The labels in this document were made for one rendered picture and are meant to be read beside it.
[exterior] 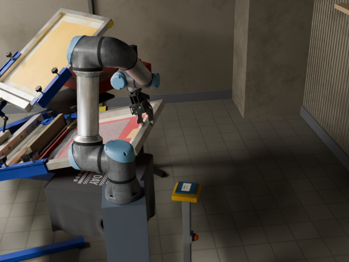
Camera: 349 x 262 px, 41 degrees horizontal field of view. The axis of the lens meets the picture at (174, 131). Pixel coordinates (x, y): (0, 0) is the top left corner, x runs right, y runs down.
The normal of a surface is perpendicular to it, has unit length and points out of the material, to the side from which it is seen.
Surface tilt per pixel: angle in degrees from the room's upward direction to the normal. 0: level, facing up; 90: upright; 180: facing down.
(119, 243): 90
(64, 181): 0
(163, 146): 0
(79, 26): 32
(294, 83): 90
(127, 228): 90
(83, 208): 93
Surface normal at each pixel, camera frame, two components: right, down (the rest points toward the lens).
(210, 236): -0.03, -0.89
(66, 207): -0.17, 0.48
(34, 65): -0.37, -0.57
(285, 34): 0.11, 0.45
